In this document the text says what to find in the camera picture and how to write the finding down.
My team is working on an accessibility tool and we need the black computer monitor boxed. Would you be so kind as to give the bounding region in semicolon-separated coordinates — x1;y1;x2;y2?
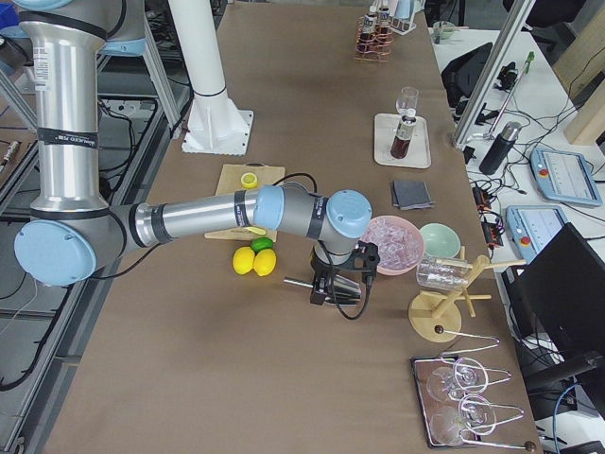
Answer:
515;222;604;369

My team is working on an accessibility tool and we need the wooden cup tree stand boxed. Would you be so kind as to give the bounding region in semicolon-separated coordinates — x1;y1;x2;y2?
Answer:
407;255;527;342

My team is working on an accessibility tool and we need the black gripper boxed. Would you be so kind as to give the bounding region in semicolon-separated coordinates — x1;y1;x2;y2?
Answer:
311;241;380;293

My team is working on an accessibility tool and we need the yellow plastic knife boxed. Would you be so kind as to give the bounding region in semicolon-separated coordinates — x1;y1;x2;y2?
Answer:
245;226;267;236

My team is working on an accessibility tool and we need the clear glass mug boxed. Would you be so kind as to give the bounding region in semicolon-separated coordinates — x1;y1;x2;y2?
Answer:
416;256;472;290

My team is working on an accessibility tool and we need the blue plastic cup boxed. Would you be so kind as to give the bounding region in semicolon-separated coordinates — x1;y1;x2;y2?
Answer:
392;0;415;20

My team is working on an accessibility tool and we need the black bag on table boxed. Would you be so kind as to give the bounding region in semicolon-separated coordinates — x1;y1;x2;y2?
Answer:
441;43;493;108

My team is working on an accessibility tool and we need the cream rabbit tray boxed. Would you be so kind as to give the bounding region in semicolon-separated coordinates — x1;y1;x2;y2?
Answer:
373;113;431;169

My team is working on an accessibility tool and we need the yellow lemon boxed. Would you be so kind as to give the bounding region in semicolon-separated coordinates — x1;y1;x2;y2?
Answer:
253;249;277;277
232;246;255;275

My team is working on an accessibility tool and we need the upside down wine glass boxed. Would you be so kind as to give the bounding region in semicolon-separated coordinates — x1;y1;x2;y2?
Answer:
426;358;488;402
429;395;496;446

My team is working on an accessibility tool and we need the grey folded cloth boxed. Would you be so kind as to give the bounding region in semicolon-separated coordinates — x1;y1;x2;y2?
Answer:
391;180;434;210

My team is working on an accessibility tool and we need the half lemon slice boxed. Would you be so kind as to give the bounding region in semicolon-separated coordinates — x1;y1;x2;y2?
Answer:
240;172;258;189

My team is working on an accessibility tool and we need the steel ice scoop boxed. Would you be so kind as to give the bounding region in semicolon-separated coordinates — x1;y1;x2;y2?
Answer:
283;274;362;306

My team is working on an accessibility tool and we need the tea bottle white cap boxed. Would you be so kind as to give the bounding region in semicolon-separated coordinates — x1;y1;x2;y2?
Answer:
357;5;377;53

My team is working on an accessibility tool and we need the bamboo cutting board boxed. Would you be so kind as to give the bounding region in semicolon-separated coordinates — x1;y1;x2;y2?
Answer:
204;164;285;241

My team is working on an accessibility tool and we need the black glass holder tray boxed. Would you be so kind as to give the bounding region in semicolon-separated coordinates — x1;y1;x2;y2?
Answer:
411;355;466;450

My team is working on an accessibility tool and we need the tea bottle dark liquid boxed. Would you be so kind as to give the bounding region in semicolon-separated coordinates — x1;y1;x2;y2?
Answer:
375;0;390;44

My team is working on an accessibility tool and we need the aluminium frame post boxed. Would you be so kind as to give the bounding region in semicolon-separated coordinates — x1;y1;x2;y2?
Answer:
452;0;535;149

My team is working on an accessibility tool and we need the blue teach pendant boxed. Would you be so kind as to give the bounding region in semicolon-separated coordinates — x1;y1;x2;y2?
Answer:
505;204;568;263
530;148;603;207

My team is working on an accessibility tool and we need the green lime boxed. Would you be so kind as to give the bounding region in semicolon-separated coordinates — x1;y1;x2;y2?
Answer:
251;236;273;253

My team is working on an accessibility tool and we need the white wire cup rack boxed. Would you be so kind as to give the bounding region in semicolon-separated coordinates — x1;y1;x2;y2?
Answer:
389;0;416;35

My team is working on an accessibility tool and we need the copper wire bottle basket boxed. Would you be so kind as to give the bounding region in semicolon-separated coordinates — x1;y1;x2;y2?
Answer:
354;1;393;62

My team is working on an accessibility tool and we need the mint green bowl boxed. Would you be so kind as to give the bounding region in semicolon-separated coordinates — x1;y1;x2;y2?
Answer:
420;223;461;258

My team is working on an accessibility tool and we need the dark insulated thermos bottle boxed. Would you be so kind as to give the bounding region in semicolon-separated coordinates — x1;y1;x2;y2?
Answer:
479;121;522;175

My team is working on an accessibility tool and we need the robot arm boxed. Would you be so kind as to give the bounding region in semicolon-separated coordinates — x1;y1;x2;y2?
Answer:
13;1;379;306

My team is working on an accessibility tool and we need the pink bowl with ice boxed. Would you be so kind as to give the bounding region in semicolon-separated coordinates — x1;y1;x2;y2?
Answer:
361;216;425;276

